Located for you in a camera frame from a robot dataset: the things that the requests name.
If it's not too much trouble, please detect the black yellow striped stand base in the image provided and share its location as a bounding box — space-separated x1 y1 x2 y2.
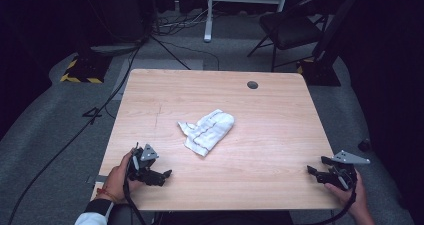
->
59 53 113 84

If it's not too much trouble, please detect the black equipment cabinet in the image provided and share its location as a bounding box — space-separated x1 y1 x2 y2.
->
76 0 158 53

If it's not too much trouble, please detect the person's right hand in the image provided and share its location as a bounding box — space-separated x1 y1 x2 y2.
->
324 178 367 216

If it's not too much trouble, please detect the small black floor object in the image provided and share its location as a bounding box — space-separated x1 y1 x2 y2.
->
358 138 372 153

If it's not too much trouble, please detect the person's left hand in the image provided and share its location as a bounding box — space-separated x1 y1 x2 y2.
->
99 151 143 204

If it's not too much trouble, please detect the white cloth with coloured stitching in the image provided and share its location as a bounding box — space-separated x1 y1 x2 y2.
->
177 108 236 158

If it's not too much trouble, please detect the black stand with striped base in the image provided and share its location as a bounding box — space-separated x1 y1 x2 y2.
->
296 0 366 87

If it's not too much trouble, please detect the thin black floor cable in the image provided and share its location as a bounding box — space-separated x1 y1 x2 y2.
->
159 38 220 71

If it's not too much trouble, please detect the white metal desk frame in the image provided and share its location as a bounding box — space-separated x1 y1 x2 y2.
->
203 0 290 43

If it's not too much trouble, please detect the black folding chair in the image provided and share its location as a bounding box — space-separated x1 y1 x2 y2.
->
247 0 334 73

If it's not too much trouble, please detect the long black floor cable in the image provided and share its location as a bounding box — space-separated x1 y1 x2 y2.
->
6 46 143 225

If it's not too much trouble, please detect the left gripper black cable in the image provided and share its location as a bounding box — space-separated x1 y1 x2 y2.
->
122 143 148 225

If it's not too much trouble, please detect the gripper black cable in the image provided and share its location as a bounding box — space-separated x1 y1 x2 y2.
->
296 171 358 225
122 143 148 225

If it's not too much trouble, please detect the bundle of floor cables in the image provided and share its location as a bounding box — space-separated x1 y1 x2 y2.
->
151 8 214 38

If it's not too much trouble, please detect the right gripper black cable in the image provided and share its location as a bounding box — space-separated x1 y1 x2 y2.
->
296 171 358 225

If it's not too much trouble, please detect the red string bracelet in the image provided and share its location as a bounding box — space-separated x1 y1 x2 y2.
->
96 187 116 203

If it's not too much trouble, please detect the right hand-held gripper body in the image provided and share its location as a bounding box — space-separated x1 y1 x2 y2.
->
328 149 371 190

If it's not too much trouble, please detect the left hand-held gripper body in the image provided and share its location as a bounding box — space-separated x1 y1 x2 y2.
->
128 143 160 183

